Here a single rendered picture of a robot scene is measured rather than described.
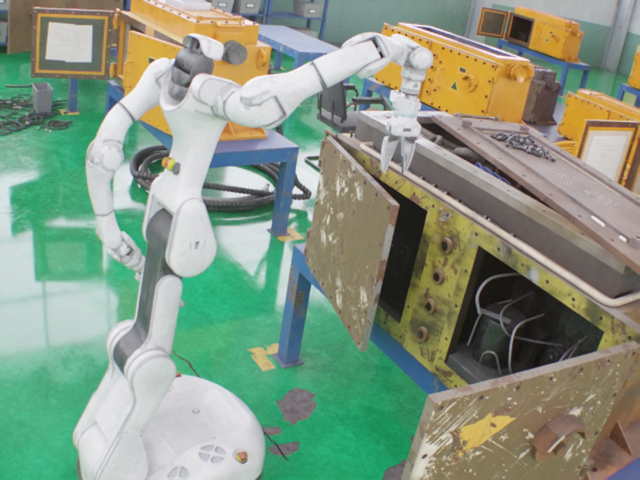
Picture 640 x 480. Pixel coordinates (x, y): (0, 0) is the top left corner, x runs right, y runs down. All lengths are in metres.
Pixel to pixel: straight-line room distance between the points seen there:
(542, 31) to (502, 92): 7.06
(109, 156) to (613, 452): 1.84
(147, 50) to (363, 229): 2.46
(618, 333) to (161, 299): 1.28
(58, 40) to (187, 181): 3.73
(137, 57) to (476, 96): 2.80
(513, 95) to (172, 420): 4.38
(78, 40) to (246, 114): 3.90
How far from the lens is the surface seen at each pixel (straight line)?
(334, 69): 1.63
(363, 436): 3.00
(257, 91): 1.61
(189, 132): 1.79
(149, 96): 1.99
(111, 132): 1.98
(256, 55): 4.34
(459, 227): 2.12
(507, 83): 5.87
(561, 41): 12.56
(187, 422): 2.50
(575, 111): 8.90
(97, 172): 2.00
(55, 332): 3.46
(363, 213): 2.28
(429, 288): 2.27
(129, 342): 2.10
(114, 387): 2.26
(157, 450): 2.40
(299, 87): 1.62
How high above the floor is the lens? 1.99
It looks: 25 degrees down
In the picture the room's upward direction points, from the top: 10 degrees clockwise
